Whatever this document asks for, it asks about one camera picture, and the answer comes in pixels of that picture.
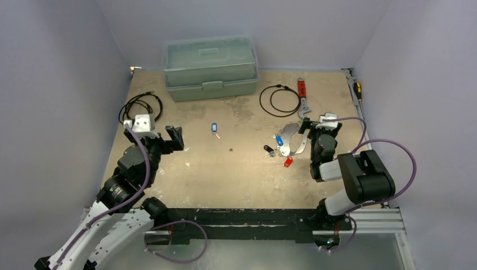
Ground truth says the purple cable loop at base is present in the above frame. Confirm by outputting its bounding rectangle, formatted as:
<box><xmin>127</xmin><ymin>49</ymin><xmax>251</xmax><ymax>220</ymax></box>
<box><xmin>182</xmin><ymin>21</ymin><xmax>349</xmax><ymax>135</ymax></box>
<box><xmin>143</xmin><ymin>219</ymin><xmax>208</xmax><ymax>264</ymax></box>

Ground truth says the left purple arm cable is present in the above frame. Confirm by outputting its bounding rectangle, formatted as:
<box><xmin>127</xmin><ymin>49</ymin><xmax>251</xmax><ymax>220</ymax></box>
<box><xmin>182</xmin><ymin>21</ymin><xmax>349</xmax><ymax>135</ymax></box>
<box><xmin>50</xmin><ymin>124</ymin><xmax>151</xmax><ymax>270</ymax></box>

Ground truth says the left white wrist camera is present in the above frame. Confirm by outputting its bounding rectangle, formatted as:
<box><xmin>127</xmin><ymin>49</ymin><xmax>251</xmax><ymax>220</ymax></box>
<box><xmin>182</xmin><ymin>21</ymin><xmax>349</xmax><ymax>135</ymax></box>
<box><xmin>123</xmin><ymin>114</ymin><xmax>155</xmax><ymax>134</ymax></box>

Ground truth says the red handled adjustable wrench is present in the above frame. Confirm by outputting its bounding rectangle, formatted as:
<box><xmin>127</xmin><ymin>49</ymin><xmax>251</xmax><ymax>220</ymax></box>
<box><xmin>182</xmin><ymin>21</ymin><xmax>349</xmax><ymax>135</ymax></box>
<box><xmin>297</xmin><ymin>78</ymin><xmax>312</xmax><ymax>120</ymax></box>

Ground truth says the yellow black screwdriver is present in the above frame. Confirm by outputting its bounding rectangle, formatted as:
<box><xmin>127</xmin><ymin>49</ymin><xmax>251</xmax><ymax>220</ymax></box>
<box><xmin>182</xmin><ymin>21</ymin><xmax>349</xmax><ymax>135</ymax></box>
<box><xmin>353</xmin><ymin>82</ymin><xmax>362</xmax><ymax>102</ymax></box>

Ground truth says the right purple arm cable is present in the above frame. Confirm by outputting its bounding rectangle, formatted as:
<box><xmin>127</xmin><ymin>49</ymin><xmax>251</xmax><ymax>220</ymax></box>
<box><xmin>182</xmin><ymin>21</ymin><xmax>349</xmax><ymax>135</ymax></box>
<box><xmin>322</xmin><ymin>116</ymin><xmax>418</xmax><ymax>215</ymax></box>

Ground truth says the green plastic toolbox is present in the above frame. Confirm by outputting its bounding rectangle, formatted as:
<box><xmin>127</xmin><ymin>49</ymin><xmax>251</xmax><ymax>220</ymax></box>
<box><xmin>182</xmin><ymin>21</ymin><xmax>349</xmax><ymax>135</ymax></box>
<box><xmin>163</xmin><ymin>35</ymin><xmax>259</xmax><ymax>102</ymax></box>

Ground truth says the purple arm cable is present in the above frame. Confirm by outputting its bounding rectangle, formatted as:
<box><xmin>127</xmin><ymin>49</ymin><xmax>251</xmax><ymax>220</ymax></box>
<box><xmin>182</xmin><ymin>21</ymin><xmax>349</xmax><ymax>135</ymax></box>
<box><xmin>50</xmin><ymin>124</ymin><xmax>151</xmax><ymax>270</ymax></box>
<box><xmin>322</xmin><ymin>116</ymin><xmax>418</xmax><ymax>215</ymax></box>

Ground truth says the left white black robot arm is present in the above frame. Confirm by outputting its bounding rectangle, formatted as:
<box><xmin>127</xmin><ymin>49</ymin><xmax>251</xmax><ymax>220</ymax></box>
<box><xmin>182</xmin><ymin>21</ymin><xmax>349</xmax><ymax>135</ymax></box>
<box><xmin>34</xmin><ymin>120</ymin><xmax>184</xmax><ymax>269</ymax></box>

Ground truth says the key with blue tag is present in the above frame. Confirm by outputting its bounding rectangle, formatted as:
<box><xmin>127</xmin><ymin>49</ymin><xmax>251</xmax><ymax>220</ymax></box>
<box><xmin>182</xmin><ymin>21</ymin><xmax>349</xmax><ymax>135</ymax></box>
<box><xmin>211</xmin><ymin>123</ymin><xmax>220</xmax><ymax>139</ymax></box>

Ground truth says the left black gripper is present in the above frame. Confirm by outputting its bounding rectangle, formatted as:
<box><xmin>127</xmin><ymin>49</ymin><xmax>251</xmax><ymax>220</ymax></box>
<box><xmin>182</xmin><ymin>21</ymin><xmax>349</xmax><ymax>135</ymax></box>
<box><xmin>125</xmin><ymin>125</ymin><xmax>183</xmax><ymax>185</ymax></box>

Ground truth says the coiled black cable left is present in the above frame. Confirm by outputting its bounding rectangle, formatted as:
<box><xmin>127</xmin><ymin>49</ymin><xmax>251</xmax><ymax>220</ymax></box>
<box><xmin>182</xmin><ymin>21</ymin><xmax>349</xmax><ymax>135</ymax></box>
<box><xmin>118</xmin><ymin>92</ymin><xmax>164</xmax><ymax>125</ymax></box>

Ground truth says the coiled thin black cable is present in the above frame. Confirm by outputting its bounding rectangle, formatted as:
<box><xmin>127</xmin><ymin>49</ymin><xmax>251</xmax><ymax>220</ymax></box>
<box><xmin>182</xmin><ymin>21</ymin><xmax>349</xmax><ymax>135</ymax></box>
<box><xmin>259</xmin><ymin>84</ymin><xmax>302</xmax><ymax>118</ymax></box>

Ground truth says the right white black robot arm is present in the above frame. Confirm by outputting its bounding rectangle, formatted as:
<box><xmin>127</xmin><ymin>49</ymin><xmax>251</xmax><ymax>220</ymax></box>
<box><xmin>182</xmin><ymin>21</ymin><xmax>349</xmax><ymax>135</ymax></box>
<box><xmin>299</xmin><ymin>117</ymin><xmax>395</xmax><ymax>230</ymax></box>

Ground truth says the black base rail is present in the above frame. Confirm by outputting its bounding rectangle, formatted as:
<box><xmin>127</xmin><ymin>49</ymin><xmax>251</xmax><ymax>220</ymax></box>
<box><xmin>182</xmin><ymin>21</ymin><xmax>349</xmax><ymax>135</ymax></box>
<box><xmin>153</xmin><ymin>208</ymin><xmax>353</xmax><ymax>245</ymax></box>

